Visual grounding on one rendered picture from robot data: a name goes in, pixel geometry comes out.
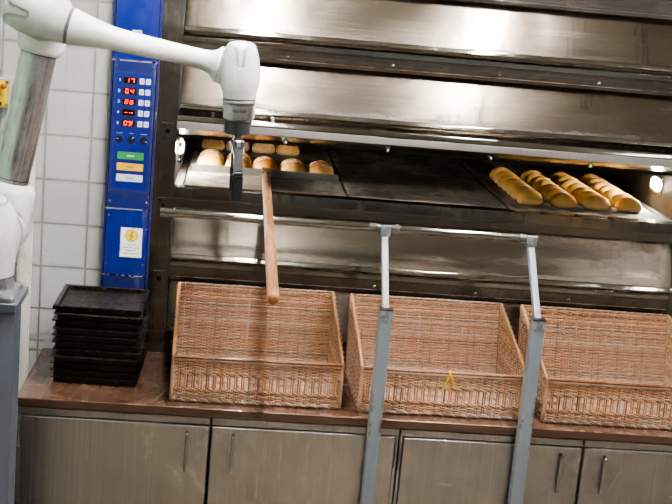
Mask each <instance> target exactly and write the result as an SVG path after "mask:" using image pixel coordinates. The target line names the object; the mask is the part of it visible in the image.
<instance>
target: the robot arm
mask: <svg viewBox="0 0 672 504"><path fill-rule="evenodd" d="M1 17H2V18H3V21H4V22H5V23H6V24H7V25H9V26H10V27H11V28H13V29H15V30H16V31H18V40H17V41H18V45H19V48H20V49H21V51H20V56H19V60H18V65H17V69H16V74H15V79H14V83H13V88H12V92H11V97H10V102H9V106H8V111H7V115H6V120H5V125H4V129H3V134H2V138H1V143H0V303H5V304H12V303H14V298H15V296H16V295H17V293H18V292H19V291H20V290H21V289H23V283H20V282H15V279H14V270H15V262H16V256H17V252H18V248H19V247H20V246H21V245H22V244H23V243H24V241H25V240H26V238H27V237H28V235H29V233H30V231H31V228H32V223H33V212H34V204H35V197H36V193H35V190H34V188H33V187H32V185H31V184H30V183H29V180H30V175H31V171H32V166H33V162H34V157H35V153H36V148H37V144H38V139H39V135H40V130H41V126H42V121H43V117H44V113H45V108H46V104H47V99H48V95H49V90H50V86H51V81H52V77H53V72H54V68H55V63H56V59H57V58H59V57H60V56H61V55H62V54H63V53H64V51H65V48H66V45H77V46H86V47H94V48H101V49H106V50H111V51H116V52H121V53H125V54H130V55H135V56H140V57H146V58H151V59H157V60H162V61H168V62H173V63H179V64H183V65H187V66H191V67H194V68H197V69H200V70H202V71H204V72H206V73H207V74H209V76H210V77H211V79H212V81H213V82H216V83H218V84H220V85H221V88H222V93H223V100H222V102H223V118H225V123H224V132H225V133H226V134H229V135H232V140H230V152H231V160H230V163H231V164H230V166H231V167H230V176H229V192H231V202H242V187H243V156H244V148H245V142H244V140H242V136H243V135H250V134H251V133H252V121H251V120H253V119H254V118H255V104H256V94H257V91H258V88H259V83H260V75H261V69H260V60H259V55H258V51H257V48H256V45H255V44H254V43H252V42H248V41H231V42H229V43H228V44H227V46H226V47H221V48H219V49H217V50H205V49H200V48H196V47H191V46H187V45H183V44H179V43H175V42H171V41H167V40H163V39H159V38H155V37H151V36H147V35H143V34H139V33H135V32H131V31H128V30H124V29H121V28H118V27H115V26H112V25H110V24H107V23H105V22H103V21H101V20H99V19H97V18H94V17H92V16H90V15H88V14H86V13H84V12H83V11H81V10H79V9H77V8H74V7H73V6H72V4H71V2H70V1H69V0H4V4H3V8H2V12H1Z"/></svg>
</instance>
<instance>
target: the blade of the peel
mask: <svg viewBox="0 0 672 504"><path fill-rule="evenodd" d="M198 159H199V155H196V157H195V159H194V162H193V164H192V171H200V172H213V173H226V174H230V167H231V166H219V165H206V164H198ZM304 165H305V168H306V172H297V171H284V170H280V169H279V170H271V177H278V178H291V179H304V180H317V181H330V182H338V180H339V174H338V173H337V172H336V170H335V169H334V168H333V166H332V168H333V173H334V174H322V173H310V172H307V168H308V166H309V164H304ZM261 171H262V169H258V168H253V167H252V166H251V168H245V167H243V175H252V176H261Z"/></svg>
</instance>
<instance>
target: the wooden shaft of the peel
mask: <svg viewBox="0 0 672 504"><path fill-rule="evenodd" d="M262 189H263V214H264V240H265V266H266V292H267V302H268V303H269V304H270V305H276V304H277V303H278V302H279V286H278V272H277V259H276V246H275V233H274V220H273V206H272V193H271V180H270V174H269V173H268V172H264V173H263V174H262Z"/></svg>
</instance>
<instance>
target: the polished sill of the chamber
mask: <svg viewBox="0 0 672 504"><path fill-rule="evenodd" d="M271 193H272V205H278V206H291V207H305V208H318V209H332V210H345V211H359V212H372V213H386V214H399V215H412V216H426V217H439V218H453V219H466V220H480V221H493V222H507V223H520V224H534V225H547V226H560V227H574V228H587V229H601V230H614V231H628V232H641V233H655V234H668V235H672V221H664V220H650V219H637V218H624V217H610V216H597V215H584V214H571V213H557V212H544V211H531V210H517V209H504V208H491V207H478V206H464V205H451V204H438V203H424V202H411V201H398V200H385V199H371V198H358V197H345V196H332V195H318V194H305V193H292V192H278V191H271ZM173 198H184V199H197V200H211V201H224V202H231V192H229V188H225V187H212V186H199V185H185V184H174V189H173ZM238 203H251V204H263V190H252V189H242V202H238Z"/></svg>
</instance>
